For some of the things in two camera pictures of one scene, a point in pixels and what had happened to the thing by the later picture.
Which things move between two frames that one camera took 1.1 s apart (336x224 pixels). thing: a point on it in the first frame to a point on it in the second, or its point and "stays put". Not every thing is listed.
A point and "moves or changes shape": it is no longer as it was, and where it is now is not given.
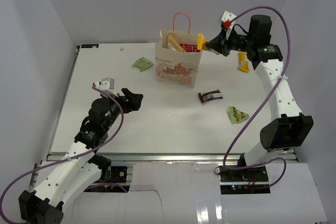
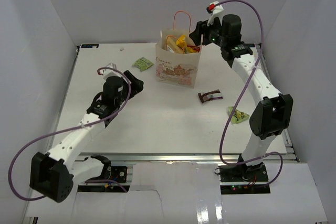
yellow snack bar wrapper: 201,42 moves or changes shape
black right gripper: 221,43 to 203,29
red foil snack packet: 190,48 stays put
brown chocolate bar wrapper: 213,95 stays put
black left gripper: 135,100 to 136,85
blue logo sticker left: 90,46 stays put
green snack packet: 143,63 stays put
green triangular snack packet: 237,116 stays put
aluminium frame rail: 176,158 stays put
